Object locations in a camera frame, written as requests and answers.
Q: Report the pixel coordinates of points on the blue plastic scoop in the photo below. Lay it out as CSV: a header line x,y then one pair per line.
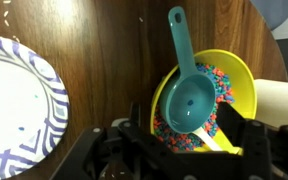
x,y
187,100

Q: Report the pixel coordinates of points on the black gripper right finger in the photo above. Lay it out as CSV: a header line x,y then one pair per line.
x,y
265,148

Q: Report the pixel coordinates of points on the yellow-green bowl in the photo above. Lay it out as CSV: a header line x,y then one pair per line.
x,y
242,82

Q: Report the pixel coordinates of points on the round wooden table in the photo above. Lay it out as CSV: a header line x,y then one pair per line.
x,y
111,54

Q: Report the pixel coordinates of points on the beige ceramic mug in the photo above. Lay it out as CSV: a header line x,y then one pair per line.
x,y
272,102

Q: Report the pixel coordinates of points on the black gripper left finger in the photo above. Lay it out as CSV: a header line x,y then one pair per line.
x,y
123,143

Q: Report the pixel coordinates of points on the white spoon in bowl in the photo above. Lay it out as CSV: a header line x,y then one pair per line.
x,y
204,136

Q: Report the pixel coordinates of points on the colourful beads in bowl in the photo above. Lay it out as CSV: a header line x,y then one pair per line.
x,y
191,142

